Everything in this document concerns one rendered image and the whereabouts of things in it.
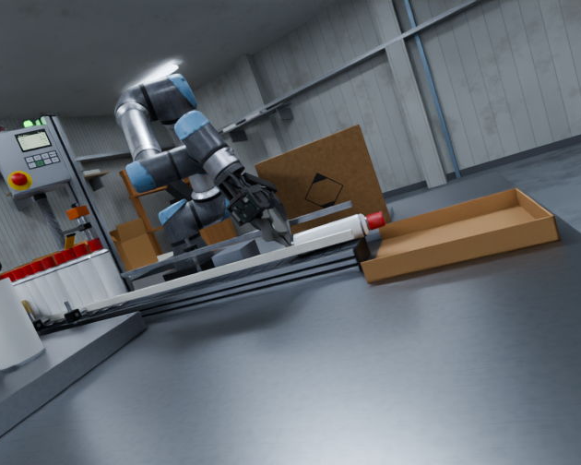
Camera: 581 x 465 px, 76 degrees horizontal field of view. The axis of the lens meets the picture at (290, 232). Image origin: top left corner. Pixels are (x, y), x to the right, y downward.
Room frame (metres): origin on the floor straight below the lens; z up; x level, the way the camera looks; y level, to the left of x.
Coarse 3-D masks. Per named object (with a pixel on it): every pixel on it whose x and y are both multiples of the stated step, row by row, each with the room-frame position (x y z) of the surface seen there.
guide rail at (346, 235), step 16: (320, 240) 0.76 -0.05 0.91; (336, 240) 0.75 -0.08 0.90; (256, 256) 0.82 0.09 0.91; (272, 256) 0.81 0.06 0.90; (288, 256) 0.79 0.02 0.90; (208, 272) 0.88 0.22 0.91; (224, 272) 0.86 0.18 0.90; (144, 288) 0.98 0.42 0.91; (160, 288) 0.95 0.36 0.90; (96, 304) 1.05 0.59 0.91; (112, 304) 1.02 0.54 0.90
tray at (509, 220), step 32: (512, 192) 0.76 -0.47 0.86; (416, 224) 0.84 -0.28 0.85; (448, 224) 0.80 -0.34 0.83; (480, 224) 0.72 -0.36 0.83; (512, 224) 0.65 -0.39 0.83; (544, 224) 0.53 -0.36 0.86; (384, 256) 0.63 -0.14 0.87; (416, 256) 0.60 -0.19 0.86; (448, 256) 0.58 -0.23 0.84; (480, 256) 0.57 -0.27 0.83
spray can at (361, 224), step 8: (352, 216) 0.78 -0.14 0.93; (360, 216) 0.77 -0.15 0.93; (368, 216) 0.77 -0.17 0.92; (376, 216) 0.76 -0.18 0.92; (328, 224) 0.80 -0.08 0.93; (336, 224) 0.79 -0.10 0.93; (344, 224) 0.78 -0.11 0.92; (352, 224) 0.77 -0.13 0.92; (360, 224) 0.76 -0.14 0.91; (368, 224) 0.77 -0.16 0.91; (376, 224) 0.76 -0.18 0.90; (384, 224) 0.76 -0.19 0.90; (304, 232) 0.81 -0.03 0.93; (312, 232) 0.80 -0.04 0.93; (320, 232) 0.79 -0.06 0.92; (328, 232) 0.78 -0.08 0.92; (336, 232) 0.78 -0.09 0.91; (360, 232) 0.76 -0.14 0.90; (368, 232) 0.78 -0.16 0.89; (296, 240) 0.81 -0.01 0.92; (304, 240) 0.80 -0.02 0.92; (320, 248) 0.80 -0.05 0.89
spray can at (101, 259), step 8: (96, 240) 1.06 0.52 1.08; (96, 248) 1.06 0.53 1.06; (96, 256) 1.05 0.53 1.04; (104, 256) 1.06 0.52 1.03; (96, 264) 1.05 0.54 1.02; (104, 264) 1.05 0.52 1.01; (112, 264) 1.07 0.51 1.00; (104, 272) 1.05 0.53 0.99; (112, 272) 1.06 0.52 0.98; (104, 280) 1.05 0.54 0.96; (112, 280) 1.05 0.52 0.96; (120, 280) 1.07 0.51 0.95; (104, 288) 1.06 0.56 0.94; (112, 288) 1.05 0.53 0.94; (120, 288) 1.06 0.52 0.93; (112, 296) 1.05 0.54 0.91; (120, 304) 1.05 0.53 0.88
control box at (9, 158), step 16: (32, 128) 1.21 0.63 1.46; (48, 128) 1.23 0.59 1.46; (0, 144) 1.16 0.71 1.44; (16, 144) 1.18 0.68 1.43; (0, 160) 1.15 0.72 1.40; (16, 160) 1.17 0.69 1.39; (32, 176) 1.18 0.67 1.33; (48, 176) 1.20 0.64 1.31; (64, 176) 1.22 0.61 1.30; (16, 192) 1.15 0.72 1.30; (32, 192) 1.18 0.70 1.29
